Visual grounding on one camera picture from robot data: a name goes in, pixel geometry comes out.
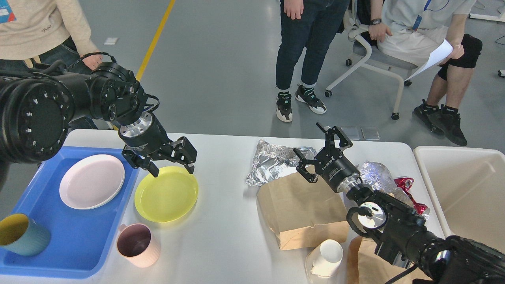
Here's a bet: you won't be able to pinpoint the teal yellow mug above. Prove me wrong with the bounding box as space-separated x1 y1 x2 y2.
0 213 51 256

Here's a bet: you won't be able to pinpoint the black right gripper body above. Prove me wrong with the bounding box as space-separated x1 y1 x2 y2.
314 147 361 193

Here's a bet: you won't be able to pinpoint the seated person in white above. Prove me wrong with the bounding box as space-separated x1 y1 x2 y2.
368 0 482 147

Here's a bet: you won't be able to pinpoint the white paper sheets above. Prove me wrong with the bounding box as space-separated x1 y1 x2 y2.
405 39 453 81

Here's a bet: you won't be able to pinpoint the pink plate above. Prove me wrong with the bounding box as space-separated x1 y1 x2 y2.
59 154 125 209

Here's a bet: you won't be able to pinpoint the person in dark jeans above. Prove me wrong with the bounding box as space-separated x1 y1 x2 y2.
275 0 349 123

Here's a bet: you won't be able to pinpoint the beige plastic bin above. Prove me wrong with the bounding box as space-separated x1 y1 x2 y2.
413 147 505 252

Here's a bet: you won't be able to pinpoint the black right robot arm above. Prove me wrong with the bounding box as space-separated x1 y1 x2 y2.
294 126 505 284

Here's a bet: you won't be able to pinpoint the person in beige sweater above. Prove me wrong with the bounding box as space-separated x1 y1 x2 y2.
0 0 104 131

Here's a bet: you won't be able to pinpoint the white paper cup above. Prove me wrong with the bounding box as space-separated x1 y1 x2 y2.
305 239 343 284

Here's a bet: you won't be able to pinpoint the pink ribbed mug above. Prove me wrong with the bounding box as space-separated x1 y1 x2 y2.
116 223 161 268

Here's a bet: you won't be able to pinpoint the crumpled foil ball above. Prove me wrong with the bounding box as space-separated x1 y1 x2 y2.
357 161 413 207

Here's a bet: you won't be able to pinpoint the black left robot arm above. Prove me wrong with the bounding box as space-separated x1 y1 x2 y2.
0 56 197 185

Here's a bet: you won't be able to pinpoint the crumpled aluminium foil sheet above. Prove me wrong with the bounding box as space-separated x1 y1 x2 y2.
245 140 299 186

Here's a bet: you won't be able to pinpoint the white grey office chair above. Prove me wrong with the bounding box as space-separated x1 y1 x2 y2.
324 0 417 120

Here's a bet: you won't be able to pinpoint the brown paper bag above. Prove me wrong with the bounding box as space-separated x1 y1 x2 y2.
346 236 430 284
257 172 350 250

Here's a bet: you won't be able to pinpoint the blue plastic tray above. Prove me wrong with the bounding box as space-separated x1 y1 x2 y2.
0 147 139 279

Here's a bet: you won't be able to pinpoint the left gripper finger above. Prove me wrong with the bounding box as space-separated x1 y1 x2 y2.
122 146 159 178
166 136 197 174

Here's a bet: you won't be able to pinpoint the yellow plastic plate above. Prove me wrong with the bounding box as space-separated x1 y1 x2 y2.
134 166 199 223

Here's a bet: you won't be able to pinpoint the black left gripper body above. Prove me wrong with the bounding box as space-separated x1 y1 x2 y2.
119 112 171 157

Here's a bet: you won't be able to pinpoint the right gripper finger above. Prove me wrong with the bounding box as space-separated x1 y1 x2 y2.
293 148 318 183
316 122 353 151

